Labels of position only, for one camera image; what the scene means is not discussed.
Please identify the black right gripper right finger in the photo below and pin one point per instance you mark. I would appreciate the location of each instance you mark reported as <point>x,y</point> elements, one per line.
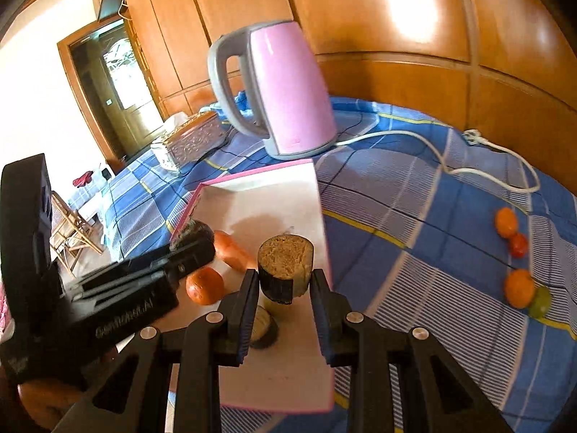
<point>387,367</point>

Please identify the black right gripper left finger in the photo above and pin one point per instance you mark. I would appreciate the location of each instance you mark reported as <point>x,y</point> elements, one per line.
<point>131,397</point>

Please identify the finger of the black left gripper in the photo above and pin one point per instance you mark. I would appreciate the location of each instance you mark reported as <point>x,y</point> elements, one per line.
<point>174,262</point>

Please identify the orange carrot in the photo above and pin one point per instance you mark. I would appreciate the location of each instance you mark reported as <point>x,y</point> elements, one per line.
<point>232,254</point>

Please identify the large orange tangerine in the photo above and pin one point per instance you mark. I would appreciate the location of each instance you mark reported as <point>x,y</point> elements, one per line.
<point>205,286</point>

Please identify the eggplant chunk with pale face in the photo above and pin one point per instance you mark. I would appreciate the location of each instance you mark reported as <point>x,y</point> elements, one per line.
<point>285,265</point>

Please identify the small eggplant end piece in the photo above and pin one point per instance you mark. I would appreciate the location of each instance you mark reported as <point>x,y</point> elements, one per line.
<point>264,331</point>

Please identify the green tomato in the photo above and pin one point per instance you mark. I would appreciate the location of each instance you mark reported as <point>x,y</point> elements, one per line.
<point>541,303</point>

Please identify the dark round eggplant slice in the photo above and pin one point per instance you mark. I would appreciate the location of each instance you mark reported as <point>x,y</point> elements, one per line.
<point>192,231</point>

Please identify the left human hand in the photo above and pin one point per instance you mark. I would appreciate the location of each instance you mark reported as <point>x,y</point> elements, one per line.
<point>45,401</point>

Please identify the wooden rattan chair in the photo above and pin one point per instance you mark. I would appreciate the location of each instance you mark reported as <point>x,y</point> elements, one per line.
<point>71,234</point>

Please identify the silver ornate tissue box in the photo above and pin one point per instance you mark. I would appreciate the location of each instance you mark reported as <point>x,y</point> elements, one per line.
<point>187,138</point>

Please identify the wooden door with window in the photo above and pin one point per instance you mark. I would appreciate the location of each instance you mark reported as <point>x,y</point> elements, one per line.
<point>111,89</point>

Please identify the blue plaid tablecloth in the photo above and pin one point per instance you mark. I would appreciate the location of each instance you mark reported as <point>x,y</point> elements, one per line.
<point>409,207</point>

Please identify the red tomato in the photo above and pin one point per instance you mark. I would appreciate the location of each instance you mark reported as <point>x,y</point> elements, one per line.
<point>518,245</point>

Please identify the pink electric kettle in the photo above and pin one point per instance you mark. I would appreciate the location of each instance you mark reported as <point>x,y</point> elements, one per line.
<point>291,108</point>

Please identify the small far orange tangerine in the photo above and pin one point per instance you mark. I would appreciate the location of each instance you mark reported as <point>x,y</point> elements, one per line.
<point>506,223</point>

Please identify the wooden wall panelling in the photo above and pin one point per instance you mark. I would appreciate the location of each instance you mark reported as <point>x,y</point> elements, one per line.
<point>504,67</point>

